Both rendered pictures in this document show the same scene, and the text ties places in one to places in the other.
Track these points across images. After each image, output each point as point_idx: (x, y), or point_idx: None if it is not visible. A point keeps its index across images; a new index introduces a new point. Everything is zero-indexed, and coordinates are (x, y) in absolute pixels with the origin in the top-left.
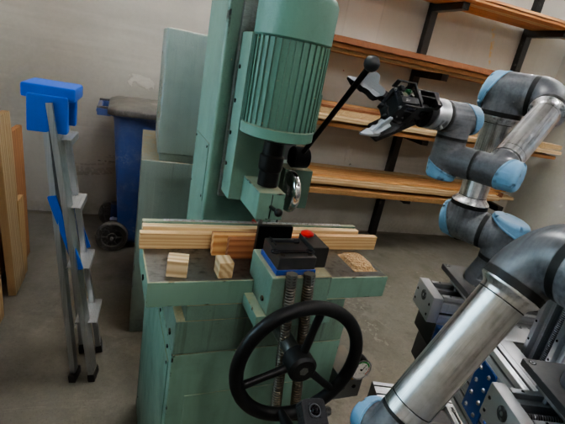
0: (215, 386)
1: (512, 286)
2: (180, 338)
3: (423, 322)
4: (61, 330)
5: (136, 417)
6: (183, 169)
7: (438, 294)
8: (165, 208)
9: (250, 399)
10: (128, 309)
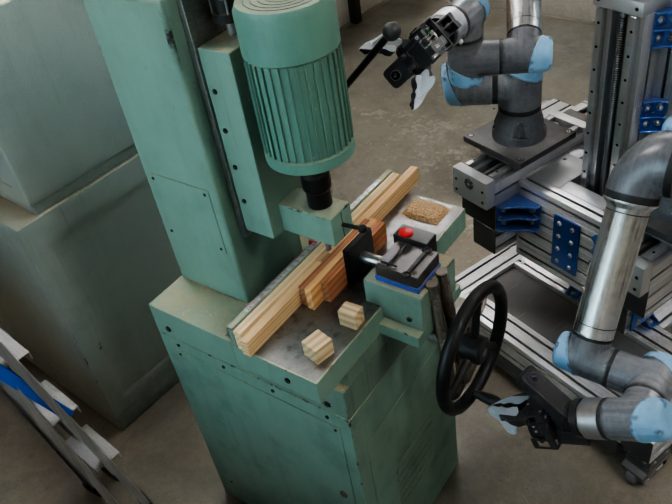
0: (383, 414)
1: (640, 204)
2: (350, 403)
3: (476, 208)
4: (44, 492)
5: (240, 500)
6: (75, 203)
7: (485, 176)
8: (80, 266)
9: (455, 403)
10: (87, 408)
